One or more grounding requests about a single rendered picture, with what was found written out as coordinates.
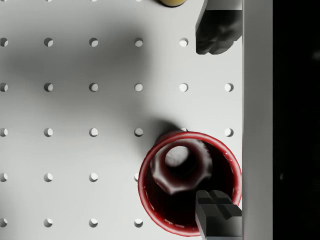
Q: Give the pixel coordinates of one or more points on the red mug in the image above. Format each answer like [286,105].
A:
[160,200]

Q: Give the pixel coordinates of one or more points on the flat-sided can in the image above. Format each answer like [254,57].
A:
[172,2]

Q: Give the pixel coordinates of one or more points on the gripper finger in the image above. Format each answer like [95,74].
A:
[217,217]
[220,27]

